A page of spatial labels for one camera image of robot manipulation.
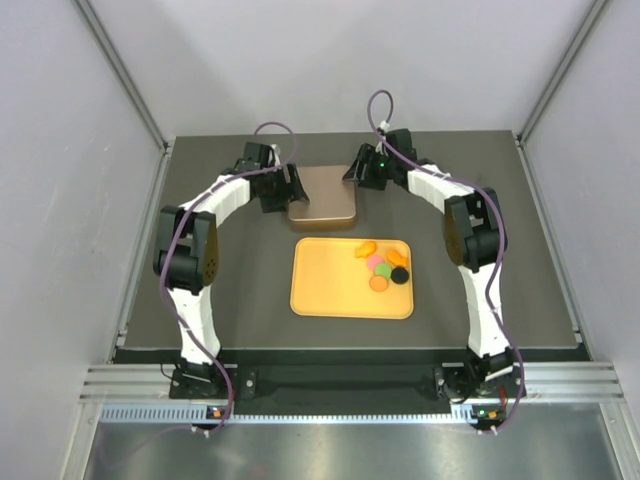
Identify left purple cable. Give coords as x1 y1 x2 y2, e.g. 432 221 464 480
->
97 121 300 469

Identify orange fish cookie right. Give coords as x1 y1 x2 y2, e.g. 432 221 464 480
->
386 250 409 269

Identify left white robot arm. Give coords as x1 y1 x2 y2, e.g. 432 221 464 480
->
153 142 309 397

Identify yellow tray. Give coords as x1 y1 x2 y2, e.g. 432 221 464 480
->
290 237 414 320

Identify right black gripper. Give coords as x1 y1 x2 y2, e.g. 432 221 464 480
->
342 144 396 191

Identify black cookie right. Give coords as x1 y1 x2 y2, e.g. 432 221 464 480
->
390 266 410 285

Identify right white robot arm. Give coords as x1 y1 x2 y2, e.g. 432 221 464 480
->
343 122 514 396

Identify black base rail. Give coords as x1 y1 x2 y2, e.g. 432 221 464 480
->
169 349 526 430

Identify brown cookie tin box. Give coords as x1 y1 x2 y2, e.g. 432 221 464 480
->
289 218 356 232

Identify orange fish cookie upper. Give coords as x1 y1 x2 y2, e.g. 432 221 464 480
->
354 240 377 258

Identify brown tin lid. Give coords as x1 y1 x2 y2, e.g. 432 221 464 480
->
287 165 357 220

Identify pink cookie middle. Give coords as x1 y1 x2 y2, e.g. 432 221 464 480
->
367 255 384 271

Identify green cookie lower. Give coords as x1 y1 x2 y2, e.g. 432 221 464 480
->
374 262 393 279

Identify tan round cookie right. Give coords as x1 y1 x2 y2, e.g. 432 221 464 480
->
369 275 388 293

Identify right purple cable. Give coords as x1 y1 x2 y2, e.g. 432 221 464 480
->
367 89 524 434

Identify orange fish cookie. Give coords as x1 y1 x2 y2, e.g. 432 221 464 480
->
354 240 377 258
386 250 409 269

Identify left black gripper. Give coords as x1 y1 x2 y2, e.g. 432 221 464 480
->
259 161 308 212

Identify purple cable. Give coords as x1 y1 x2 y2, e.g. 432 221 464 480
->
97 121 300 469
367 89 524 434

